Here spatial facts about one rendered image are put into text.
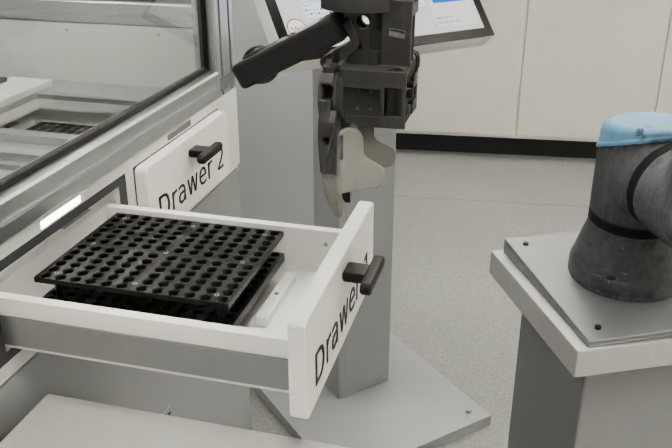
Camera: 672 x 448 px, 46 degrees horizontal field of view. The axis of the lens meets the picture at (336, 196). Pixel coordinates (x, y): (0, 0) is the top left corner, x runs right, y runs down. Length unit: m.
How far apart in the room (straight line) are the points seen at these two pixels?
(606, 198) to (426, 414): 1.11
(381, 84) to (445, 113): 3.12
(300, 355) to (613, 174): 0.50
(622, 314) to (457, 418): 1.04
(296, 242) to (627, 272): 0.43
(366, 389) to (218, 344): 1.36
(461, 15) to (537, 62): 2.01
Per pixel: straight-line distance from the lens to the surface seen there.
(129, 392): 1.18
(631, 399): 1.16
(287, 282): 0.94
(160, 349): 0.81
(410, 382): 2.16
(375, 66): 0.72
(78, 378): 1.05
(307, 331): 0.72
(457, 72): 3.77
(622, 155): 1.04
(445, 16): 1.76
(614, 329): 1.05
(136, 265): 0.89
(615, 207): 1.07
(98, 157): 1.01
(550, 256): 1.19
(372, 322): 2.02
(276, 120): 2.56
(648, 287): 1.11
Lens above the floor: 1.30
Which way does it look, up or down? 23 degrees down
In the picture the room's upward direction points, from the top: straight up
